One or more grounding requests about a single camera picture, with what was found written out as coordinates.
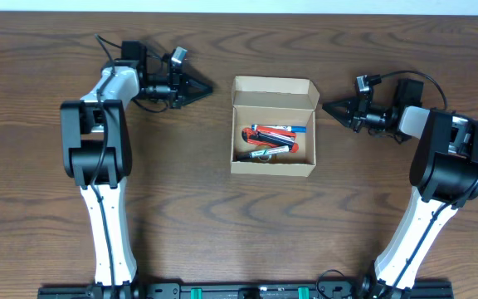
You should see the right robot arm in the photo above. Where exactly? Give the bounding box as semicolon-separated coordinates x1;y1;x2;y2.
322;72;478;298

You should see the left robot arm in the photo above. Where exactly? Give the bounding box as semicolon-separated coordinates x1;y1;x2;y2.
50;41;212;298

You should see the clear tape roll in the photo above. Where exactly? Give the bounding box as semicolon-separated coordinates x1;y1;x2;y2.
256;145;272;163

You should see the black green whiteboard marker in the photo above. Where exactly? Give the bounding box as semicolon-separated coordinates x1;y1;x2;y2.
237;145;290;161

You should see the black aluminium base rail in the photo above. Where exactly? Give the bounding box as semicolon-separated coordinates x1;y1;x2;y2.
37;278;455;299

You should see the left black cable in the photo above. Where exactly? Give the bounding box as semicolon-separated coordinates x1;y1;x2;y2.
87;32;169;299

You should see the cardboard box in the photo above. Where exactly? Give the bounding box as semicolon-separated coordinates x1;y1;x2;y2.
231;76;319;177

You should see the blue whiteboard marker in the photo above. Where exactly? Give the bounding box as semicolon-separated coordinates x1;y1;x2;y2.
251;124;307;133

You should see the orange utility knife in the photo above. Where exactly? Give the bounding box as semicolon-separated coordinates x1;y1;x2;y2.
241;128;279;148

